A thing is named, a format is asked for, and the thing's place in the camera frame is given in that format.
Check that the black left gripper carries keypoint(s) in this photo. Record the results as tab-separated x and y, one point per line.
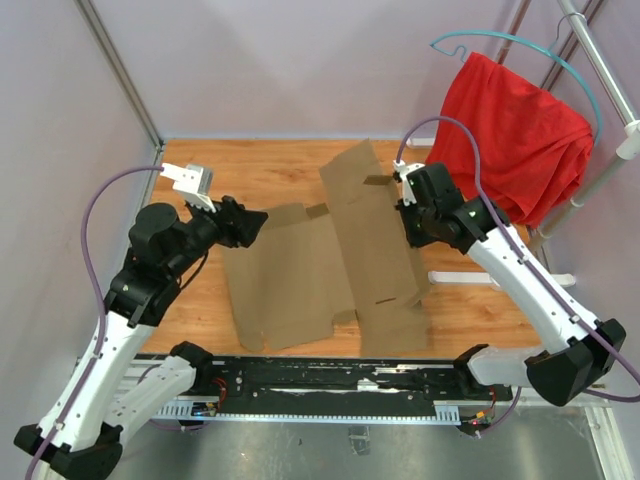
237	224

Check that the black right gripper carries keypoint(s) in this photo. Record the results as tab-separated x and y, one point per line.
413	238

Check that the brown cardboard box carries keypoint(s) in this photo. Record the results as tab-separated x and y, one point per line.
345	260

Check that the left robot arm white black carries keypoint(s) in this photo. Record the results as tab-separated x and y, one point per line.
84	434

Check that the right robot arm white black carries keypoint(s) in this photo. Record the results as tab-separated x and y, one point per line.
576	348

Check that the white garment rack base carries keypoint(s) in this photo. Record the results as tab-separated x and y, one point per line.
484	279

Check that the red cloth on hanger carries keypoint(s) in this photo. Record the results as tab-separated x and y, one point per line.
502	134

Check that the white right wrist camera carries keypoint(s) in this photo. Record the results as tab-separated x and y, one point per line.
403	174

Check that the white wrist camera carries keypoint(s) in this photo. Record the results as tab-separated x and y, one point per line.
192	182
403	174

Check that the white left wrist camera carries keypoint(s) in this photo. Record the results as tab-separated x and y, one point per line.
192	182

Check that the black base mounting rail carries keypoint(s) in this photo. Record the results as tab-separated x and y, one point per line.
437	379

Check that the grey slotted cable duct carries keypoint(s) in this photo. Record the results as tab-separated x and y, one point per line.
321	407

